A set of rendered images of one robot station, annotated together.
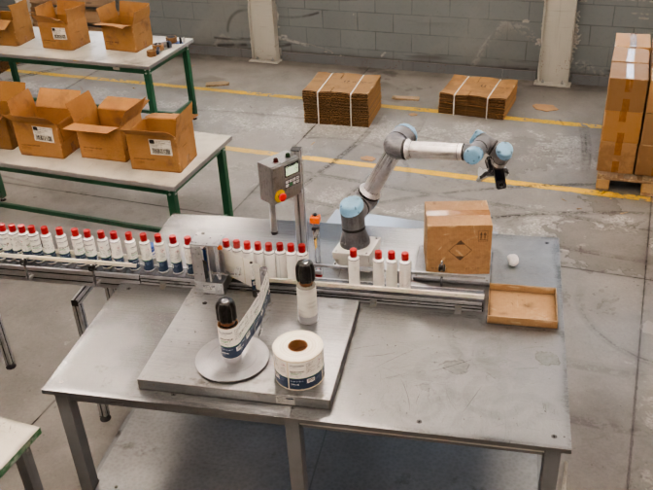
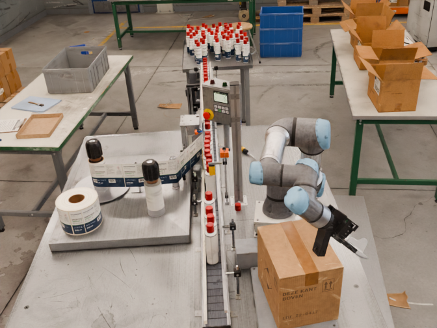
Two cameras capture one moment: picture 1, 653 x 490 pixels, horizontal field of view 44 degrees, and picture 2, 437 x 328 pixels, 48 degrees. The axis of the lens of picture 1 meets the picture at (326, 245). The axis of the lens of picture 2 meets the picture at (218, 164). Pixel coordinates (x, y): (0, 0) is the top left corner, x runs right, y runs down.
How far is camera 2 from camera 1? 3.44 m
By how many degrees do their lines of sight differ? 64
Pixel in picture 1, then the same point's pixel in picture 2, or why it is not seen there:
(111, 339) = (134, 142)
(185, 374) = (85, 174)
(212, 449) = not seen: hidden behind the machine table
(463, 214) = (295, 250)
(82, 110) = (385, 41)
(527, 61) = not seen: outside the picture
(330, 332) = (138, 227)
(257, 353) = (106, 196)
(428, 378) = (86, 304)
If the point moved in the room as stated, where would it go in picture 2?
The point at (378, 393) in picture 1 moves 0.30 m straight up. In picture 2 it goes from (67, 275) to (52, 222)
